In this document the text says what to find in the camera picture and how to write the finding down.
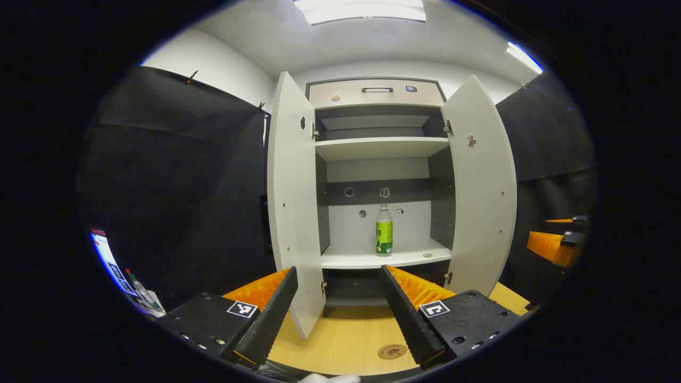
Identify beige drawer with black handle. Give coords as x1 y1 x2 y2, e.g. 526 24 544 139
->
309 80 445 110

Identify green label plastic bottle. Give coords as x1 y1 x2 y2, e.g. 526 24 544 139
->
375 204 394 257

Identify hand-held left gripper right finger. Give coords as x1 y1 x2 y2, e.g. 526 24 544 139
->
379 264 527 370

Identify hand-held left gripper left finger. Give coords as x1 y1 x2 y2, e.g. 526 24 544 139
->
157 266 300 371

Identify white and grey cabinet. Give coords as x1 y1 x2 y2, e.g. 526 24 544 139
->
306 77 455 320

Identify white cabinet door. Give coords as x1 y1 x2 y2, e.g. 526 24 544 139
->
441 74 518 297
266 71 326 339

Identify computer monitor screen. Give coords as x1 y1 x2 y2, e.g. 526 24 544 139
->
89 228 140 298

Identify black backdrop cloth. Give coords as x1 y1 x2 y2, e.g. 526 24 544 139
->
495 72 596 306
77 66 275 312

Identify ceiling light panel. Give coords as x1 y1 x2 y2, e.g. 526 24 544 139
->
506 41 543 74
294 0 426 26

